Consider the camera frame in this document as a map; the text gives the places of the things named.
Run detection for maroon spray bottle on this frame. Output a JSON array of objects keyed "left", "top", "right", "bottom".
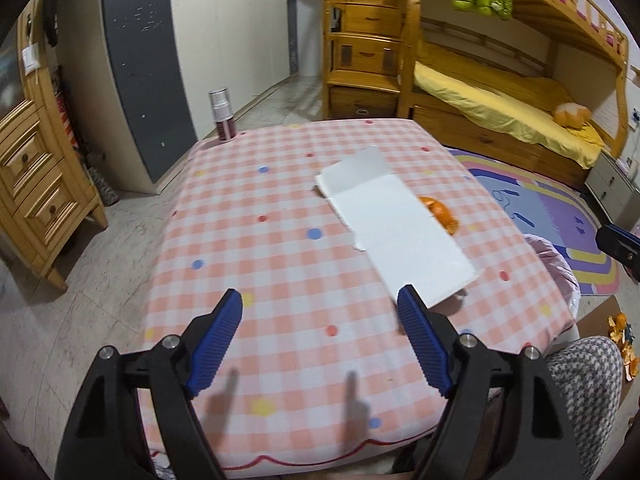
[{"left": 208, "top": 89, "right": 237, "bottom": 143}]

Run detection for pink checkered tablecloth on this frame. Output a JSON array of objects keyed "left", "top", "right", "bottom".
[{"left": 137, "top": 118, "right": 581, "bottom": 471}]

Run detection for orange plush toy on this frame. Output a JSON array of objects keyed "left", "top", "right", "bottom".
[{"left": 554, "top": 103, "right": 591, "bottom": 128}]

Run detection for wooden dresser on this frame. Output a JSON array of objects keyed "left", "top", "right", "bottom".
[{"left": 0, "top": 10, "right": 109, "bottom": 291}]

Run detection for brown cardboard sheet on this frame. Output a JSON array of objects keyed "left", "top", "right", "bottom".
[{"left": 575, "top": 296, "right": 640, "bottom": 346}]

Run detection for orange peel piece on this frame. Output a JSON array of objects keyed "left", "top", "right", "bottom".
[{"left": 419, "top": 196, "right": 461, "bottom": 235}]

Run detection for trash bin with pink bag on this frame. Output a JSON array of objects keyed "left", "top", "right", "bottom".
[{"left": 522, "top": 234, "right": 581, "bottom": 331}]

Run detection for person's houndstooth trouser leg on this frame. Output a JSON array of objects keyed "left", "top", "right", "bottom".
[{"left": 545, "top": 336, "right": 626, "bottom": 480}]

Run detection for colourful play mat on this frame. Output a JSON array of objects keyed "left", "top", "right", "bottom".
[{"left": 447, "top": 147, "right": 621, "bottom": 297}]

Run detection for white and grey wardrobe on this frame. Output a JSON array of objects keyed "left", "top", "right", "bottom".
[{"left": 55, "top": 0, "right": 301, "bottom": 196}]

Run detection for white cardboard box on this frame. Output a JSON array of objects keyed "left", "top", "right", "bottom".
[{"left": 315, "top": 146, "right": 483, "bottom": 308}]

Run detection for small grey cabinet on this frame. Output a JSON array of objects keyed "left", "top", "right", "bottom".
[{"left": 585, "top": 152, "right": 640, "bottom": 233}]

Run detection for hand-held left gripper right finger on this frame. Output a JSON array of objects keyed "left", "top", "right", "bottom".
[{"left": 396, "top": 284, "right": 583, "bottom": 480}]

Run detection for wooden bunk bed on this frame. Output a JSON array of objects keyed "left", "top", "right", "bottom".
[{"left": 397, "top": 0, "right": 631, "bottom": 191}]

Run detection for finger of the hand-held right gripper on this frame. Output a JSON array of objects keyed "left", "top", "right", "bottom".
[{"left": 596, "top": 224, "right": 640, "bottom": 267}]

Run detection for pile of orange peels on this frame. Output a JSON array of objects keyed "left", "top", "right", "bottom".
[{"left": 607, "top": 312, "right": 640, "bottom": 381}]

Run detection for wooden staircase drawers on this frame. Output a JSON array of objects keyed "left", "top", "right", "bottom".
[{"left": 322, "top": 0, "right": 421, "bottom": 121}]

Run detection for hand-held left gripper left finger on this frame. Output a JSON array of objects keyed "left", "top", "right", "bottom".
[{"left": 59, "top": 288, "right": 244, "bottom": 480}]

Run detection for yellow mattress sheet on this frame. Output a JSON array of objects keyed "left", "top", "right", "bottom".
[{"left": 414, "top": 60, "right": 606, "bottom": 170}]

